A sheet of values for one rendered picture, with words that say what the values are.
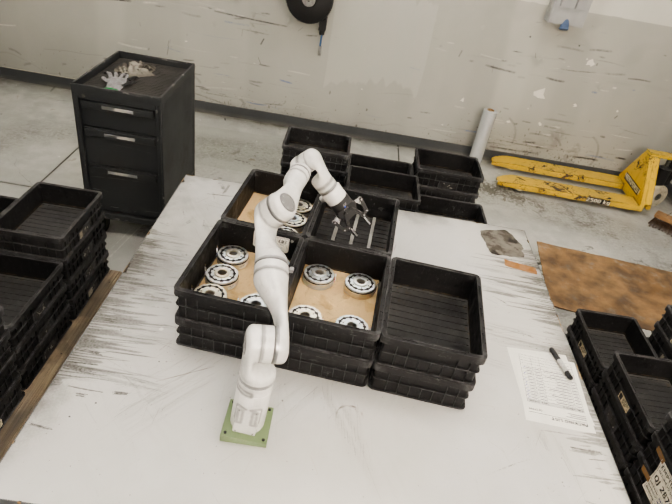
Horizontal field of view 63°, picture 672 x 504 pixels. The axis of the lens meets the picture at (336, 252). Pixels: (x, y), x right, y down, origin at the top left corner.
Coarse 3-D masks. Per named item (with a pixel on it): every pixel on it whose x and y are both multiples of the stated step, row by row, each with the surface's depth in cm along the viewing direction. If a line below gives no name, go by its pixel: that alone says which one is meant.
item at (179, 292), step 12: (216, 228) 182; (252, 228) 186; (204, 240) 176; (300, 240) 184; (192, 264) 165; (180, 276) 160; (180, 288) 156; (204, 300) 155; (216, 300) 155; (228, 300) 155; (252, 312) 155; (264, 312) 154
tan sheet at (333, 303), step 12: (336, 276) 187; (300, 288) 179; (336, 288) 182; (300, 300) 175; (312, 300) 176; (324, 300) 176; (336, 300) 177; (348, 300) 178; (360, 300) 179; (372, 300) 180; (324, 312) 172; (336, 312) 173; (348, 312) 173; (360, 312) 174; (372, 312) 175
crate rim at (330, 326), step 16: (304, 240) 184; (320, 240) 186; (384, 256) 184; (288, 288) 163; (384, 288) 172; (384, 304) 163; (288, 320) 154; (304, 320) 153; (320, 320) 154; (352, 336) 154; (368, 336) 153
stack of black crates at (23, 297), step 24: (0, 264) 226; (24, 264) 226; (48, 264) 225; (0, 288) 222; (24, 288) 224; (48, 288) 218; (24, 312) 200; (48, 312) 219; (24, 336) 204; (48, 336) 222; (24, 360) 207; (24, 384) 211
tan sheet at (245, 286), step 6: (252, 252) 191; (216, 258) 186; (252, 258) 189; (252, 264) 186; (240, 270) 182; (246, 270) 183; (252, 270) 183; (240, 276) 180; (246, 276) 180; (252, 276) 181; (204, 282) 175; (240, 282) 177; (246, 282) 178; (252, 282) 178; (234, 288) 175; (240, 288) 175; (246, 288) 175; (252, 288) 176; (228, 294) 172; (234, 294) 172; (240, 294) 173; (246, 294) 173
